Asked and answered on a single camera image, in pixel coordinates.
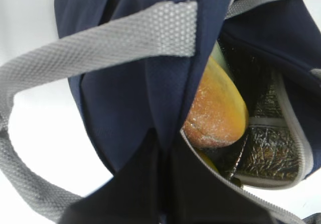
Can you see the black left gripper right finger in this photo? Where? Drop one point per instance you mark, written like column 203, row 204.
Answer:
column 197, row 196

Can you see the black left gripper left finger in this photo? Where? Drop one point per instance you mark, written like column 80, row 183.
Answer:
column 131, row 196

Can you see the yellow banana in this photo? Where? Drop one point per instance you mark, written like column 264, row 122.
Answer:
column 207, row 161

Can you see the brown bread roll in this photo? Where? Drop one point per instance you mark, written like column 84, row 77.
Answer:
column 218, row 116

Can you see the green lidded food container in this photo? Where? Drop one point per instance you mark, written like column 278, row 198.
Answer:
column 218, row 56

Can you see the navy blue lunch bag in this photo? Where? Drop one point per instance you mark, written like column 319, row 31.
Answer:
column 135, row 65

